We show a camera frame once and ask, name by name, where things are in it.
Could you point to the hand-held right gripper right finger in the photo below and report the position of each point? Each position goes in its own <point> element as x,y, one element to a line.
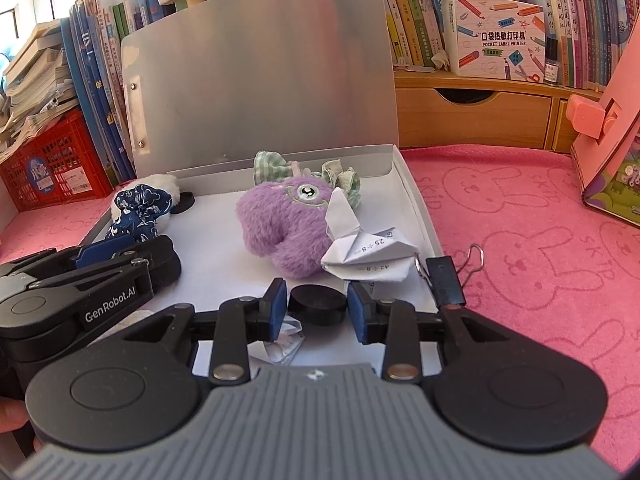
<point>357,310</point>

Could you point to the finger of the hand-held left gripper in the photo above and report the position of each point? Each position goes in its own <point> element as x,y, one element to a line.
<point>100,272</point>
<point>105,252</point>

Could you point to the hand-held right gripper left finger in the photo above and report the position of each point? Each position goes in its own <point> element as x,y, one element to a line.
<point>277,310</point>

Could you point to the small pink paper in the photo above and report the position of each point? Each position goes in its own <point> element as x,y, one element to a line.
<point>282,347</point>

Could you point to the black round cap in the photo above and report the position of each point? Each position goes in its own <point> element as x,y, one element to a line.
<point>317,302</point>

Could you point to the blue floral cloth toy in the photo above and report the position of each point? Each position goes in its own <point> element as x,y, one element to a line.
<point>135,210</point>

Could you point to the white paper origami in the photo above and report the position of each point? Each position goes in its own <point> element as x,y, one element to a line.
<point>360,255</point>

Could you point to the grey cardboard box with lid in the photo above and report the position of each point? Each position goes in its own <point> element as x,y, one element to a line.
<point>220,270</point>

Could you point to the purple plush toy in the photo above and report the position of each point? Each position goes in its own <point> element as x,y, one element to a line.
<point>280,225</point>

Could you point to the person's left hand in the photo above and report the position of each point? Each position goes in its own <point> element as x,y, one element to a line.
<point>12,415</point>

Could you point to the black binder clip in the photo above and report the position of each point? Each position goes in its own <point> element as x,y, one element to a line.
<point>447,280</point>

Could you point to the red plastic crate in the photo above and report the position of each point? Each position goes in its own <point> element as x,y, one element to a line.
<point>55,170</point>

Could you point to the row of thin blue books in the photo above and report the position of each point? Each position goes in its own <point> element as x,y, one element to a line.
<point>95,110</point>

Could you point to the pink rabbit-print towel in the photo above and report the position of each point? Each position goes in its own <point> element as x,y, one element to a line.
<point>525,260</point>

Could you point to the stack of worn books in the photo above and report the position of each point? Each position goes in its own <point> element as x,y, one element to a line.
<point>35,80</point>

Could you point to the wooden desk organizer with drawers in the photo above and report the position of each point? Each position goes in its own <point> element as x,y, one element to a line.
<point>475,115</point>

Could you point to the crumpled white tissue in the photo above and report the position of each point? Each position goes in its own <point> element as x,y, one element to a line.
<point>442,60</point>

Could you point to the row of upright books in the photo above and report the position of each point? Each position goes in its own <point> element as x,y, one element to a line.
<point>415,30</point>

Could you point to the pink triangular toy house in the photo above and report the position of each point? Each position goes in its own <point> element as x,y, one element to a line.
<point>615,150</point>

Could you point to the white label printer box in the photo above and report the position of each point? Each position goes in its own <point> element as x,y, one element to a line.
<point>495,35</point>

